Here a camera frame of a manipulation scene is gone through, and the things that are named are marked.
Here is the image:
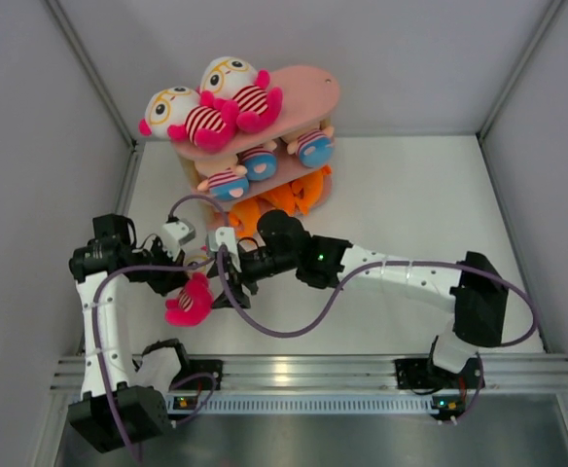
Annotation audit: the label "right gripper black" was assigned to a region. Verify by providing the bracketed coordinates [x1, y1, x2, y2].
[208, 247, 299, 310]

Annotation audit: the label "white pink plush with glasses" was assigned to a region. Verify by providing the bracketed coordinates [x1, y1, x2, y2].
[138, 86, 239, 153]
[199, 56, 283, 133]
[164, 265, 214, 327]

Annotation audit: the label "orange fish plush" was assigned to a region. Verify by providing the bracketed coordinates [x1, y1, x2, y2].
[229, 198, 261, 237]
[290, 165, 332, 215]
[258, 184, 296, 216]

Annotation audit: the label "boy plush blue pants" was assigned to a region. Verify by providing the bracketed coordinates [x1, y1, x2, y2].
[238, 140, 277, 181]
[195, 154, 249, 201]
[280, 124, 335, 168]

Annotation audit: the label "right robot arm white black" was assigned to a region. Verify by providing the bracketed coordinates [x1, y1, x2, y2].
[207, 210, 509, 395]

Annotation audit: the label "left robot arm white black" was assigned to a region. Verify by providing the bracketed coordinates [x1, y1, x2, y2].
[68, 214, 195, 453]

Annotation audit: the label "pink three-tier wooden shelf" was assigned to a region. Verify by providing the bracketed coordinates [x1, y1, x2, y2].
[171, 65, 340, 212]

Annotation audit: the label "left controller board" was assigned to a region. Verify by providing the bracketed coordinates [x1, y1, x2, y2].
[171, 396, 200, 412]

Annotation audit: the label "controller board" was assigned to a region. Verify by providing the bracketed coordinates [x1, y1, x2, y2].
[431, 396, 466, 425]
[171, 396, 200, 412]

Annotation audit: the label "right controller board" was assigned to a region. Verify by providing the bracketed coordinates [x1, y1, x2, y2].
[431, 396, 466, 425]

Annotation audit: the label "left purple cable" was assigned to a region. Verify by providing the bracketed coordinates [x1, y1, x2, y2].
[91, 194, 230, 463]

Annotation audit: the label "purple cable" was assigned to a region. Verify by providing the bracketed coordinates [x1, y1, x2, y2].
[91, 194, 230, 463]
[215, 245, 541, 424]

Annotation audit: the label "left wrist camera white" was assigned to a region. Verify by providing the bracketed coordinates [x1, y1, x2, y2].
[159, 220, 195, 260]

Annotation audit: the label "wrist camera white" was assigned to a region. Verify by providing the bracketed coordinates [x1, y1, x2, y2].
[159, 220, 195, 260]
[206, 226, 241, 271]

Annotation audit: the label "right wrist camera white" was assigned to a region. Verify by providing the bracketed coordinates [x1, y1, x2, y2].
[206, 226, 241, 271]

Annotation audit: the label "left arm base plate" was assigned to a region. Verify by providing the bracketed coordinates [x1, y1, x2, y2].
[174, 359, 224, 391]

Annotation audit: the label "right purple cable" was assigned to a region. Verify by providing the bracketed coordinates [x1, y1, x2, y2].
[215, 245, 541, 424]

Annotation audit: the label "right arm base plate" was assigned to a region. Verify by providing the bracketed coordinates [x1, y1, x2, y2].
[394, 357, 481, 391]

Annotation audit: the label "aluminium rail front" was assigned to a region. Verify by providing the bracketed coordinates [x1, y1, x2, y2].
[50, 353, 568, 390]

